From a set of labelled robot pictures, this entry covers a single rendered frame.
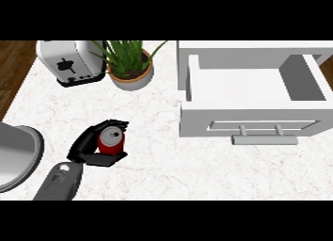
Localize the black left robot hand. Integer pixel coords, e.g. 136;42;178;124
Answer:
65;119;131;168

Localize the red can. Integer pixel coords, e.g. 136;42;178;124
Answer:
96;126;128;156

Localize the white open drawer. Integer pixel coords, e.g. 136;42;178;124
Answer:
178;54;333;138

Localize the white drawer cabinet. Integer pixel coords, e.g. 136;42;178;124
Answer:
177;40;333;91

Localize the large grey pot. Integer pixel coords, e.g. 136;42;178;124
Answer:
0;118;46;195

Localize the silver toaster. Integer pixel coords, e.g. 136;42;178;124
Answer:
35;40;107;88

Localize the green potted plant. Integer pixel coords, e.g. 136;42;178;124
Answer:
90;40;168;92

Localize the grey drawer handle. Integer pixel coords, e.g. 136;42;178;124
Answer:
230;124;298;146

